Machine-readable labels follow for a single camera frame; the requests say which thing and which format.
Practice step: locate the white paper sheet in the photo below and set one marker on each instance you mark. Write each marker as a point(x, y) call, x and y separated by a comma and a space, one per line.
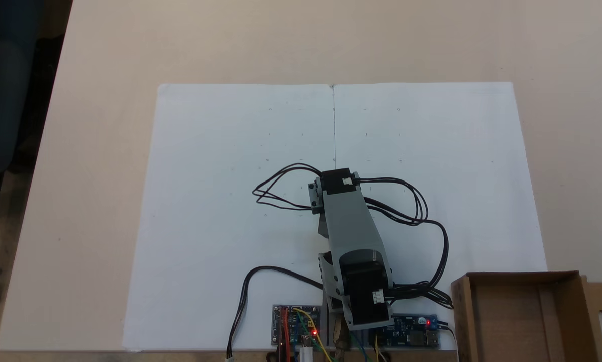
point(431, 151)
point(205, 176)

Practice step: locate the blue power circuit board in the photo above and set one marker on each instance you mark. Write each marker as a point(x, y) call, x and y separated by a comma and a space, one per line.
point(406, 332)

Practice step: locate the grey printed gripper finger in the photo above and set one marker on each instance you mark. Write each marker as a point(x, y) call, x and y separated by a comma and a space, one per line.
point(324, 227)

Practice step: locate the brown cardboard box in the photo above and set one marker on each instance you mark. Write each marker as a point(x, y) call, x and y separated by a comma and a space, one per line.
point(512, 322)

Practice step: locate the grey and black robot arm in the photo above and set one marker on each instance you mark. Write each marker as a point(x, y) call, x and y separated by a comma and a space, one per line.
point(351, 226)

